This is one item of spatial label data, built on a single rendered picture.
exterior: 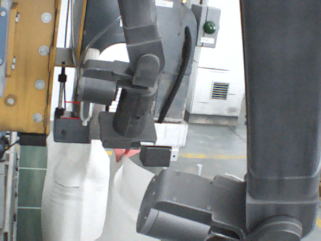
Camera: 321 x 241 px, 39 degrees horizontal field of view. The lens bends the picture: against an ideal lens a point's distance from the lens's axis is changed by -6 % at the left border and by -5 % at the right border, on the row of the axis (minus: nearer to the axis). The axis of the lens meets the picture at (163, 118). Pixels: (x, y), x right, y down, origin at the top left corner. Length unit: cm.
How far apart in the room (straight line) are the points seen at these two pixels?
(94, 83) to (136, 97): 7
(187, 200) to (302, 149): 12
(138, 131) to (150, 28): 20
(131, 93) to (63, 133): 28
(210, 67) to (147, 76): 406
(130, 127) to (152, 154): 26
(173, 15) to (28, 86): 34
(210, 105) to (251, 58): 463
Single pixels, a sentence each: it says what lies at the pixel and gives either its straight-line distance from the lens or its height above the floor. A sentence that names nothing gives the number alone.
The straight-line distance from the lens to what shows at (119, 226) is 74.
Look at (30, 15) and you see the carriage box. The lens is 97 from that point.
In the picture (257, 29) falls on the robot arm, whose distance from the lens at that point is 26.
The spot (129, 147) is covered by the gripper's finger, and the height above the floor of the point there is 107.
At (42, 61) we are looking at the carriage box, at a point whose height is 118.
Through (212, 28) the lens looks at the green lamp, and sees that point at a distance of 102.
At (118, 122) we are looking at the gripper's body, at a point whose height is 112.
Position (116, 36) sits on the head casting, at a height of 124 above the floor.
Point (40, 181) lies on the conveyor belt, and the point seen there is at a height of 38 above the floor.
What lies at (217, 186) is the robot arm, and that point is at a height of 120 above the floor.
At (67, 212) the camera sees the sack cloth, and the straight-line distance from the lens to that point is 140.
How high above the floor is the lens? 137
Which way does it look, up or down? 16 degrees down
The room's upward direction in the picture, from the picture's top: 8 degrees clockwise
